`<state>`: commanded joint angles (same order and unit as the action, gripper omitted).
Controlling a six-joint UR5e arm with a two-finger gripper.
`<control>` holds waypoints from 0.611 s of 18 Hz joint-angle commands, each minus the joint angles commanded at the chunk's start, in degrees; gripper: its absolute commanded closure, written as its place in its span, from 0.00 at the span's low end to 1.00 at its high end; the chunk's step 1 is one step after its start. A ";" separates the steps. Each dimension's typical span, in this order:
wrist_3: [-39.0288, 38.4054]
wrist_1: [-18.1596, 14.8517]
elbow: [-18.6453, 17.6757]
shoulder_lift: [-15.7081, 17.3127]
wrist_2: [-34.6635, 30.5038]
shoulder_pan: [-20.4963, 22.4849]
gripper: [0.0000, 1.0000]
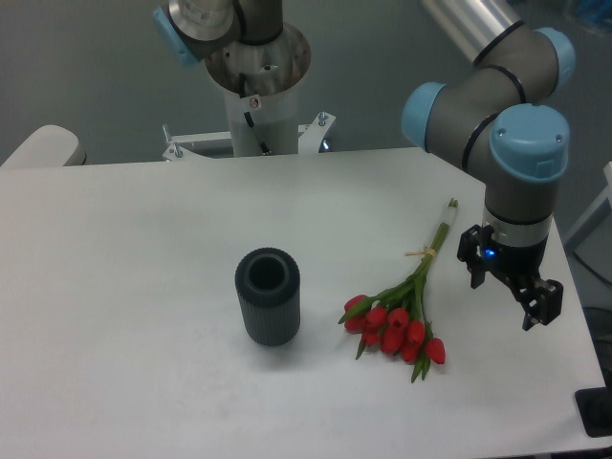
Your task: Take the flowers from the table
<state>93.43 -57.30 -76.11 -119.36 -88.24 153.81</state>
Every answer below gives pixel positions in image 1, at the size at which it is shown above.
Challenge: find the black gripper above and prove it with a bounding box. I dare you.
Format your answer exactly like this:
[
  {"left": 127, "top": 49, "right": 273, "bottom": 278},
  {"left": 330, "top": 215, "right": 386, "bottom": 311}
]
[{"left": 457, "top": 220, "right": 563, "bottom": 331}]

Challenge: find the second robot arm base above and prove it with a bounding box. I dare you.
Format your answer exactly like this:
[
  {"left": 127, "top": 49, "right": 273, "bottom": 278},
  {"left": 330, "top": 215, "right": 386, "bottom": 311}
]
[{"left": 153, "top": 0, "right": 311, "bottom": 97}]

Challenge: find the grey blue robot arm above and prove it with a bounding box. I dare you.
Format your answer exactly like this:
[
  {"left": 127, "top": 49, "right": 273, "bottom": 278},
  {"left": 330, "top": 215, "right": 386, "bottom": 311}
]
[{"left": 401, "top": 1, "right": 576, "bottom": 328}]

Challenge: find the white furniture at right edge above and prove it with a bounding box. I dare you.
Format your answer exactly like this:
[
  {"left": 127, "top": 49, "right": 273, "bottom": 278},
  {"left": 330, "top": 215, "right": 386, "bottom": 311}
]
[{"left": 562, "top": 161, "right": 612, "bottom": 269}]

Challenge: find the red tulip bouquet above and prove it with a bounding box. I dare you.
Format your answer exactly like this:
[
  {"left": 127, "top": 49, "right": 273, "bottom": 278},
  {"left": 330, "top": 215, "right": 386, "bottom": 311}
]
[{"left": 339, "top": 198, "right": 459, "bottom": 383}]

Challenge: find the black box at table edge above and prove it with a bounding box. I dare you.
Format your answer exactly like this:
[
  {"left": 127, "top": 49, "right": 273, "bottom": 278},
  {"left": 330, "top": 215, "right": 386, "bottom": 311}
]
[{"left": 575, "top": 387, "right": 611, "bottom": 438}]

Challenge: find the dark grey ribbed vase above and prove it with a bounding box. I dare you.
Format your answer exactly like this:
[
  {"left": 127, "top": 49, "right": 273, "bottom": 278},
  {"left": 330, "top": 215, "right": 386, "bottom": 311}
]
[{"left": 234, "top": 248, "right": 301, "bottom": 346}]

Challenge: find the beige chair back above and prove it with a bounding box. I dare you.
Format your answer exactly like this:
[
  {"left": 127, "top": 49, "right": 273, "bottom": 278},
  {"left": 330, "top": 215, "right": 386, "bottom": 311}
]
[{"left": 1, "top": 125, "right": 87, "bottom": 170}]

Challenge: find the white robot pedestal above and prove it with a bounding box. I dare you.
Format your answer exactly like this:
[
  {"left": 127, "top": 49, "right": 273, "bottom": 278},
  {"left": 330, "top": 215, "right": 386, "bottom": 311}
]
[{"left": 163, "top": 93, "right": 337, "bottom": 162}]

